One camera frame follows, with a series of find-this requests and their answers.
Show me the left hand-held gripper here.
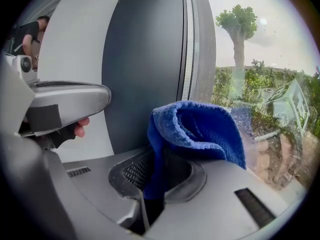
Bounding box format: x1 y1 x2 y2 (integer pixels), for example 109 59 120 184
11 54 112 135

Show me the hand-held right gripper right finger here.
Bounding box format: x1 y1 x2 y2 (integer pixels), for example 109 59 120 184
145 156 289 240

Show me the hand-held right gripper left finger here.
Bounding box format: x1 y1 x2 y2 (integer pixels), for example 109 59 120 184
61 146 156 236

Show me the dark window frame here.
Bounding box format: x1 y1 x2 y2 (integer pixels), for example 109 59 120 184
100 0 217 155

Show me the blue cleaning cloth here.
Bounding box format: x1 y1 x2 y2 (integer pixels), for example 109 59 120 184
146 99 247 201

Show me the person's left hand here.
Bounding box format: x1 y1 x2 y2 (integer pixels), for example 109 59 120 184
74 116 91 138

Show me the white metal rack outside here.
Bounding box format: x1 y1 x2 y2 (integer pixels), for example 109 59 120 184
254 78 311 142

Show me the green hedge outside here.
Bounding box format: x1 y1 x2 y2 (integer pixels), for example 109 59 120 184
211 58 320 135

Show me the pruned tree outside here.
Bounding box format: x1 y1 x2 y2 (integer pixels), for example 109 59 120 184
215 3 259 100

